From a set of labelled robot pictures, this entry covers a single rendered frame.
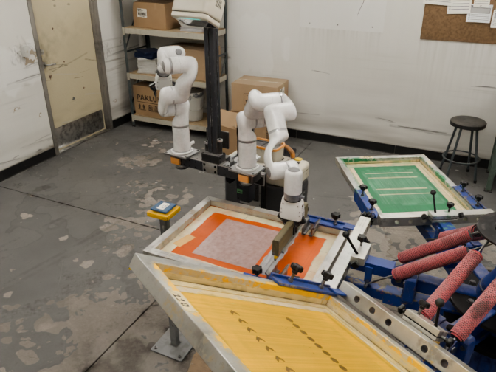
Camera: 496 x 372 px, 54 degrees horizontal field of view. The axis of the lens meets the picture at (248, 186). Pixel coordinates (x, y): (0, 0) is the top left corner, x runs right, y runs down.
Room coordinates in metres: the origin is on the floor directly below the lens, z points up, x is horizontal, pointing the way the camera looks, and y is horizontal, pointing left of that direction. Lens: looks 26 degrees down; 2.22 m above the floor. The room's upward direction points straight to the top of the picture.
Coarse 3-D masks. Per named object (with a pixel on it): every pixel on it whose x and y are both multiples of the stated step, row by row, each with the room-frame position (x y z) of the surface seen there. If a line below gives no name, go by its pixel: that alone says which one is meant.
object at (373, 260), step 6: (372, 258) 1.69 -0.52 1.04; (378, 258) 1.69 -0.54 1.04; (366, 264) 1.66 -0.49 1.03; (372, 264) 1.65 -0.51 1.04; (378, 264) 1.65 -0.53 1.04; (384, 264) 1.65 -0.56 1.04; (390, 264) 1.65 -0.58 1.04; (360, 270) 1.67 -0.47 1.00; (378, 270) 1.64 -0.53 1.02; (384, 270) 1.63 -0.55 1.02; (390, 270) 1.62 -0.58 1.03; (384, 276) 1.63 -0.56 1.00
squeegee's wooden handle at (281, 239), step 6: (306, 204) 1.98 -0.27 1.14; (306, 210) 1.98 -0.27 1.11; (306, 216) 1.98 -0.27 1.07; (288, 222) 1.82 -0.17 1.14; (282, 228) 1.77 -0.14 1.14; (288, 228) 1.77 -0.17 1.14; (282, 234) 1.72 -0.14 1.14; (288, 234) 1.77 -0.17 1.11; (276, 240) 1.68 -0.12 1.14; (282, 240) 1.70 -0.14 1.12; (288, 240) 1.77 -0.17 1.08; (276, 246) 1.68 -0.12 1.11; (282, 246) 1.71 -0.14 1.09; (276, 252) 1.68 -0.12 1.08
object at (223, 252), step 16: (192, 240) 1.96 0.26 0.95; (208, 240) 1.96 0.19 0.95; (224, 240) 1.96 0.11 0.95; (192, 256) 1.83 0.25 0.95; (208, 256) 1.83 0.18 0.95; (224, 256) 1.83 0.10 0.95; (240, 256) 1.83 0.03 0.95; (256, 256) 1.83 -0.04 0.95; (288, 256) 1.83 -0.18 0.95; (288, 272) 1.71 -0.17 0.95; (304, 272) 1.71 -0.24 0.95
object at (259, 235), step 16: (208, 224) 2.11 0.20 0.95; (224, 224) 2.11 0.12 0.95; (240, 224) 2.11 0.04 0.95; (256, 224) 2.11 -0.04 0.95; (240, 240) 1.96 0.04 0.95; (256, 240) 1.96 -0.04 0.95; (272, 240) 1.96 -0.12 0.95; (304, 240) 1.96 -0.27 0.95; (320, 240) 1.96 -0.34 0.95; (304, 256) 1.83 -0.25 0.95
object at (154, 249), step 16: (224, 208) 2.26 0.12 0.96; (240, 208) 2.23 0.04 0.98; (256, 208) 2.21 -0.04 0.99; (176, 224) 2.05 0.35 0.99; (160, 240) 1.91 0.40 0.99; (336, 240) 1.91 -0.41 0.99; (160, 256) 1.78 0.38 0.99; (176, 256) 1.78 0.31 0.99; (336, 256) 1.79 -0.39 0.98; (320, 272) 1.66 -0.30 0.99
